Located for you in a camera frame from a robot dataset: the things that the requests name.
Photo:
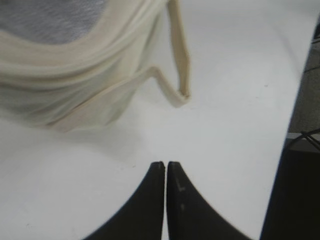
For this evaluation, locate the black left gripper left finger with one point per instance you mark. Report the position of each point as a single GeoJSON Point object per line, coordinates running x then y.
{"type": "Point", "coordinates": [141, 217]}

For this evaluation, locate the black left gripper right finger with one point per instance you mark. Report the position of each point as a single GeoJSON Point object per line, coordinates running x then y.
{"type": "Point", "coordinates": [189, 216]}

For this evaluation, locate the cream zippered fabric bag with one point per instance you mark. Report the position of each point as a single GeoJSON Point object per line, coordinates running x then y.
{"type": "Point", "coordinates": [76, 64]}

